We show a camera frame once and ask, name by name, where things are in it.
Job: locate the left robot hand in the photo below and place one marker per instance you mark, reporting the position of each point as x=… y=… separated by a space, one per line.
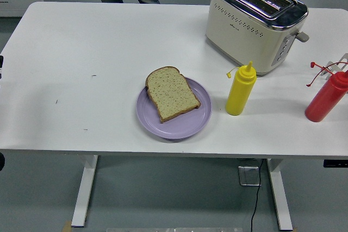
x=1 y=61

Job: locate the red squeeze bottle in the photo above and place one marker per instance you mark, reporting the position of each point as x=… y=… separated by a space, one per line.
x=323 y=104

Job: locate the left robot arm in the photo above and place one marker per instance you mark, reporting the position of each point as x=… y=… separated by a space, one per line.
x=1 y=161

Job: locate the bread slice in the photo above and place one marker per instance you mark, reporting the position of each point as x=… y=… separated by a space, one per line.
x=171 y=93
x=147 y=85

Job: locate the white table leg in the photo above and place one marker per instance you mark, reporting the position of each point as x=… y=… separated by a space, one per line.
x=280 y=196
x=84 y=188

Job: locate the purple plate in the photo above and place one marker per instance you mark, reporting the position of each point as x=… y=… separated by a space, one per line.
x=185 y=126

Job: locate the cream and chrome toaster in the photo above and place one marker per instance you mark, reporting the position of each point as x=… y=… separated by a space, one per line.
x=239 y=33

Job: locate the yellow squeeze bottle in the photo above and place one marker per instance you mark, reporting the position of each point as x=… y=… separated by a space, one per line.
x=239 y=93

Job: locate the metal floor socket plate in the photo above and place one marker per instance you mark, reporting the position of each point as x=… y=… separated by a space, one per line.
x=247 y=176

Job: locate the metal toast rack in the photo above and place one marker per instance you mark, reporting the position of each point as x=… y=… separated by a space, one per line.
x=344 y=58

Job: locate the black table control panel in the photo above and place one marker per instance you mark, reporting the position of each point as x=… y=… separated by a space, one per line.
x=335 y=163

